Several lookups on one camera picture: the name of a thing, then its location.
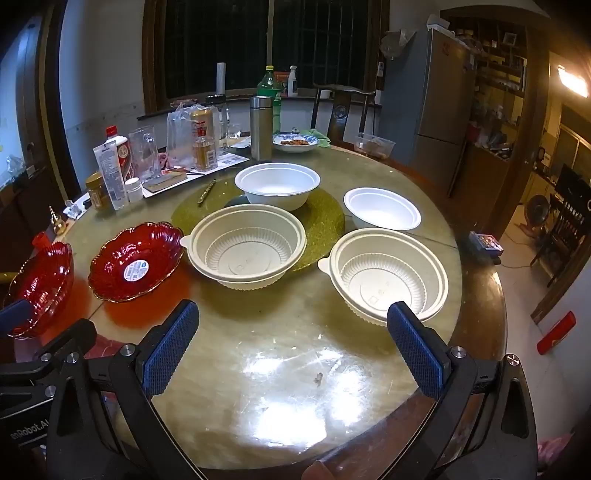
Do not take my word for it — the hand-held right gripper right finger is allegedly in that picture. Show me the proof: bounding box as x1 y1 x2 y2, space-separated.
339 302 539 480

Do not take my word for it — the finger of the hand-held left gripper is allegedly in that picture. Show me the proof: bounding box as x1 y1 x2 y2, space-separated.
0 299 29 339
25 318 98 372

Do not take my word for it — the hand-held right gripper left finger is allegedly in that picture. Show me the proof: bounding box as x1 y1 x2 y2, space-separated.
46 299 208 480

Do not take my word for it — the beige plastic bowl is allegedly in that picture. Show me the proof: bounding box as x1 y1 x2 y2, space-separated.
318 227 450 328
180 204 308 291

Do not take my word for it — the red glass plate white sticker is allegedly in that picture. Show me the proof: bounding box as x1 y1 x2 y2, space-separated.
88 222 185 304

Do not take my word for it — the small white foam bowl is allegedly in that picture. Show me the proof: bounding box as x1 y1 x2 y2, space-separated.
343 187 423 232

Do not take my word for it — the large white foam bowl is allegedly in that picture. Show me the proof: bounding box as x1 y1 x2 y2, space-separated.
234 162 321 212

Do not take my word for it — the person's right hand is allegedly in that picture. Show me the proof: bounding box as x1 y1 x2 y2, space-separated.
300 460 336 480

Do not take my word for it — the dark wooden sideboard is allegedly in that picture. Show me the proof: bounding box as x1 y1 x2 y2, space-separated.
0 164 66 278

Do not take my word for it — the blue box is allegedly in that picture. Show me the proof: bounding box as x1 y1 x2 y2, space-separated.
468 231 505 259

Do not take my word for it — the white paper sheet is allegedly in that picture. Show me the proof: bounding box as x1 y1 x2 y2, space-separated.
67 191 93 220

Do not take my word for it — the gold lid jar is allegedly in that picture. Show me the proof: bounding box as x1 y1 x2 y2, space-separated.
84 172 112 211

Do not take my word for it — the red plastic item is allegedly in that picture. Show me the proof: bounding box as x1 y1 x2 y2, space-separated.
536 311 578 356

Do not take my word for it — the gold glitter round mat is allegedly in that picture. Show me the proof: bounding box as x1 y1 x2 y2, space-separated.
172 178 346 274

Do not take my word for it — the white lotion tube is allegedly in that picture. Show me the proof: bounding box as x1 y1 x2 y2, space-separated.
93 142 128 211

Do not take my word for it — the worn book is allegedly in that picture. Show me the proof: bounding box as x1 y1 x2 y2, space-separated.
143 171 188 193

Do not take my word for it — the pink cloth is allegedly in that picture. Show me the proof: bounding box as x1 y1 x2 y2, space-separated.
538 436 576 480

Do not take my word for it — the floor fan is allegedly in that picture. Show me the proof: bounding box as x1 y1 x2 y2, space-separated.
521 194 550 239

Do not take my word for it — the white bottle red cap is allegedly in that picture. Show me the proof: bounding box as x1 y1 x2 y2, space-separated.
105 126 135 182

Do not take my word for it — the glass mug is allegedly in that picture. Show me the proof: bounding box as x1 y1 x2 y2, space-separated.
128 126 163 184

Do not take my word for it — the small amber bottle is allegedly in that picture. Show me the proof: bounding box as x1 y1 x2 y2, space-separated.
193 136 219 172

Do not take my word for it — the printed paper sheet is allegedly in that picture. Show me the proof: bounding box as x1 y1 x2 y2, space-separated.
142 136 252 200

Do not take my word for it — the dark wooden door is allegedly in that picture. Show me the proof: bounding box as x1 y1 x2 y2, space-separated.
14 0 84 204

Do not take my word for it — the clear plastic container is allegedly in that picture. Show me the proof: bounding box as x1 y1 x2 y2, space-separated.
355 132 397 161

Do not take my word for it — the clear plastic bag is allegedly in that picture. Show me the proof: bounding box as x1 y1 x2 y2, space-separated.
166 102 219 169

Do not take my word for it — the black monitor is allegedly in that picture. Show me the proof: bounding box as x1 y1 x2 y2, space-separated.
554 164 591 209

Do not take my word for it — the amber bottle red label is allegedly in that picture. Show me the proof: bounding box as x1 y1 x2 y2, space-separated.
190 107 216 139

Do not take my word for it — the blue white porcelain plate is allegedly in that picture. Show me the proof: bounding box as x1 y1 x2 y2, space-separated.
272 133 320 153

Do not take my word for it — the steel thermos flask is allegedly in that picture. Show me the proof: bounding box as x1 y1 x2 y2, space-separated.
250 96 274 161

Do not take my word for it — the clear bottle black cap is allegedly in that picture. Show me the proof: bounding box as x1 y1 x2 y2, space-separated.
205 93 230 153

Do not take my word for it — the dark wooden chair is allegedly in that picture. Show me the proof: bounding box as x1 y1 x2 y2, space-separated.
310 83 377 149

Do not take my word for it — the grey refrigerator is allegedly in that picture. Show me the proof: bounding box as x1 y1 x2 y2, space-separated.
382 25 477 186

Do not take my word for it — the cluttered shelf unit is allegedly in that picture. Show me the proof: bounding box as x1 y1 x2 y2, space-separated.
441 9 534 163

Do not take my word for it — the green plastic bottle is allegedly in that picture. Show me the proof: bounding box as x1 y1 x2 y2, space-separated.
257 65 283 134

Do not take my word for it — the barred window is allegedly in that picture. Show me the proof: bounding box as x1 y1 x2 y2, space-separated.
142 0 392 114

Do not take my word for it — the wall lamp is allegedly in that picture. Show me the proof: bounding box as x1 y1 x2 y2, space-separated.
556 65 591 99

